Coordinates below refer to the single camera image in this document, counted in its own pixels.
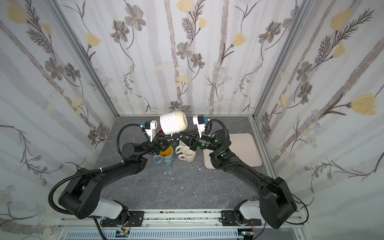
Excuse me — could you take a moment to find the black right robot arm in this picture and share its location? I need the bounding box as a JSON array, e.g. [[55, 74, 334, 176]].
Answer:
[[174, 130, 297, 229]]

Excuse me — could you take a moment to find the left corner aluminium profile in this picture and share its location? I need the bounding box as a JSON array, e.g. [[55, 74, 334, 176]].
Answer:
[[45, 0, 120, 118]]

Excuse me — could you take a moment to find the cream round mug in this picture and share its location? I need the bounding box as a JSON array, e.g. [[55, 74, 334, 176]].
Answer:
[[160, 111, 188, 135]]

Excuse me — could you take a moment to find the corner aluminium profile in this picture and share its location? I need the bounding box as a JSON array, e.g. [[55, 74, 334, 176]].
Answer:
[[252, 0, 315, 118], [45, 0, 120, 118]]

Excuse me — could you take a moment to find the right corner aluminium profile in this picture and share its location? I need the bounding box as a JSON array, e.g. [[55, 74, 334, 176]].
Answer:
[[252, 0, 315, 118]]

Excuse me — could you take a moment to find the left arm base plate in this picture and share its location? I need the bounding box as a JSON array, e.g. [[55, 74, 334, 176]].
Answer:
[[125, 211, 145, 227]]

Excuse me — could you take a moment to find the pink mug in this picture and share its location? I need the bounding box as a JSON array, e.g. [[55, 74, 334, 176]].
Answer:
[[178, 147, 196, 163]]

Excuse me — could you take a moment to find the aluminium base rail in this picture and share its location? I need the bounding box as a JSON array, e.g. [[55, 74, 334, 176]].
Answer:
[[58, 209, 305, 229]]

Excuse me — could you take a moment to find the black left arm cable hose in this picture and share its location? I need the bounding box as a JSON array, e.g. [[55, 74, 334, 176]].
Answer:
[[48, 161, 125, 215]]

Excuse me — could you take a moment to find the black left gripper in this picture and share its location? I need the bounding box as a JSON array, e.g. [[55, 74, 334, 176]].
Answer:
[[137, 134, 175, 159]]

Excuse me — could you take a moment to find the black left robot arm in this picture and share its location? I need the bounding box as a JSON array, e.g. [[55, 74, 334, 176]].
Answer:
[[48, 133, 179, 225]]

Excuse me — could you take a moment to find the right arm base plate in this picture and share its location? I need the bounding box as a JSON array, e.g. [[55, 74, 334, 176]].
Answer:
[[219, 210, 262, 227]]

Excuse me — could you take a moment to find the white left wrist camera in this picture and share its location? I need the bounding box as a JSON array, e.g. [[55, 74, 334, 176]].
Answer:
[[144, 121, 158, 142]]

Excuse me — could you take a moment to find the beige plastic tray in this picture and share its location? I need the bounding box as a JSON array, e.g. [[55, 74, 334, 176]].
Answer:
[[203, 133, 263, 170]]

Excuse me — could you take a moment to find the white mug red inside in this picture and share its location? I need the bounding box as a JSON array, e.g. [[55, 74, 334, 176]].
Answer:
[[158, 129, 165, 136]]

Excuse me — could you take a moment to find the blue glass patterned mug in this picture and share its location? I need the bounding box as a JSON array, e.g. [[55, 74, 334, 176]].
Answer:
[[153, 147, 175, 166]]

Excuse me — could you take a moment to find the white vented cable duct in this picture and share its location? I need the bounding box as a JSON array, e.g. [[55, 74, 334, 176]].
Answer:
[[65, 229, 244, 240]]

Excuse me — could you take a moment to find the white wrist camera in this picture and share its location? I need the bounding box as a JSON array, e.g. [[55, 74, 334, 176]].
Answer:
[[193, 115, 210, 138], [144, 121, 158, 142]]

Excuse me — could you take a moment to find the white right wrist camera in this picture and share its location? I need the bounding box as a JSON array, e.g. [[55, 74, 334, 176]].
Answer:
[[193, 115, 210, 138]]

